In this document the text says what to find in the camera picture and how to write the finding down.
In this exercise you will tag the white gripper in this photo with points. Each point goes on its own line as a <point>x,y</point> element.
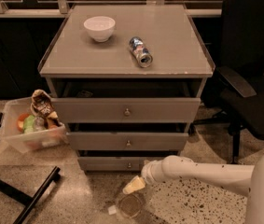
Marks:
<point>149,174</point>

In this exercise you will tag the grey bottom drawer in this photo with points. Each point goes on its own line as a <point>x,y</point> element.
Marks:
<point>118,161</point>

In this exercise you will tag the grey drawer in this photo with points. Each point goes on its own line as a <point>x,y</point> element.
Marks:
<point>121,141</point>
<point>118,161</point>
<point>126,110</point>

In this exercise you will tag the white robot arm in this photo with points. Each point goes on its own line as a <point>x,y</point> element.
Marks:
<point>245,180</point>

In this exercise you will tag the grey middle drawer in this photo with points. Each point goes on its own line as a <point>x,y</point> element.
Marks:
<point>121,141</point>

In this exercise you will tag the grey top drawer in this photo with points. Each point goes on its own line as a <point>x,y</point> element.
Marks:
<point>126,110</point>

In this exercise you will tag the grey drawer cabinet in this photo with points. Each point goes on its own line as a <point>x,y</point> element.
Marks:
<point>80,67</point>

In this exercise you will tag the green apple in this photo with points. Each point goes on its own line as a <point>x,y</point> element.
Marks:
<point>28,125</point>

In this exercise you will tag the brown chip bag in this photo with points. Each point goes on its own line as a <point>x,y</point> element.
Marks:
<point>41,106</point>

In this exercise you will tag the clear plastic bin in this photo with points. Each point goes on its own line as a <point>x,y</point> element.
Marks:
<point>41,137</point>

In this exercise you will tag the blue silver soda can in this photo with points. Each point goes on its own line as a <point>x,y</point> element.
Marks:
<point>140,52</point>

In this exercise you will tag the orange fruit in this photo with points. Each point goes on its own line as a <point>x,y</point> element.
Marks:
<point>21,120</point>

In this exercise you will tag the black office chair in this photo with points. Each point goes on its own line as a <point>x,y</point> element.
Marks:
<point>237,85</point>

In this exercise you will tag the white ceramic bowl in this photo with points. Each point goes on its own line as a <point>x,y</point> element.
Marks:
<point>100,28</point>

